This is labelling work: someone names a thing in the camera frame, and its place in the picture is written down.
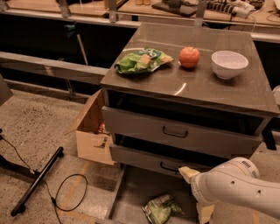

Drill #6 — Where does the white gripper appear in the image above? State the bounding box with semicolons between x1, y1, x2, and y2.
178;166;221;224

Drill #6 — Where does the green jalapeno chip bag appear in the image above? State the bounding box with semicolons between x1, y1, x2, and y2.
142;192;182;224

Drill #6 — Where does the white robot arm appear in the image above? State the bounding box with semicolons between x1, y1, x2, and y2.
178;157;280;224

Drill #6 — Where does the middle grey drawer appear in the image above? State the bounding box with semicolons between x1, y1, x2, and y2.
110;144;228;178

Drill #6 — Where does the bottom open grey drawer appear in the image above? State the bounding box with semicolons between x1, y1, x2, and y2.
106;165;200;224

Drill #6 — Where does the top grey drawer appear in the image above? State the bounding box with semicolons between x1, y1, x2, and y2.
101;106;261;158

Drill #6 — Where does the grey drawer cabinet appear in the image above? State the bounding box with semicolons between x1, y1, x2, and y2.
100;22;280;224

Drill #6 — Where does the green snack bag on counter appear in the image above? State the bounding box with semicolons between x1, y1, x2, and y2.
115;47;173;74

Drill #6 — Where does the cardboard box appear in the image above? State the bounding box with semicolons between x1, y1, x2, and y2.
64;90;115;165

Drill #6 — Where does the white bowl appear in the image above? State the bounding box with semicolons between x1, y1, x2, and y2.
211;51;249;80

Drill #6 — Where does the red apple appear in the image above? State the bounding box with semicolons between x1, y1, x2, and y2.
179;46;200;68

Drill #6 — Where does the metal railing beam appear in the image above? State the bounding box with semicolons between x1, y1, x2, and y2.
0;52;108;85

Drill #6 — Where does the white power strip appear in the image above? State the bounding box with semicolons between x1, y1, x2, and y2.
206;0;255;18

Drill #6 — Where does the black cable on floor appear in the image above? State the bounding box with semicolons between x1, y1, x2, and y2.
0;128;89;224

